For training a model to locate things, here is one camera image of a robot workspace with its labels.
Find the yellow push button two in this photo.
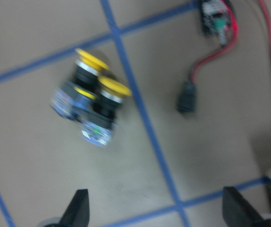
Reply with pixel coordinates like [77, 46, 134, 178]
[81, 76, 132, 147]

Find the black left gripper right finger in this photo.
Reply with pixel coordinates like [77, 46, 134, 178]
[222, 187, 268, 227]

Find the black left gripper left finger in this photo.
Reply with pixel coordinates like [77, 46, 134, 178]
[59, 189, 90, 227]

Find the red black power cable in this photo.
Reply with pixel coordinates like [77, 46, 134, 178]
[189, 0, 271, 154]

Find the black cable connector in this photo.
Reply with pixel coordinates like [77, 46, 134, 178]
[177, 81, 196, 114]

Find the yellow push button one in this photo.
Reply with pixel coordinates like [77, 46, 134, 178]
[50, 48, 109, 121]

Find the small motor controller board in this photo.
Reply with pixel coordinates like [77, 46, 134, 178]
[198, 0, 238, 46]

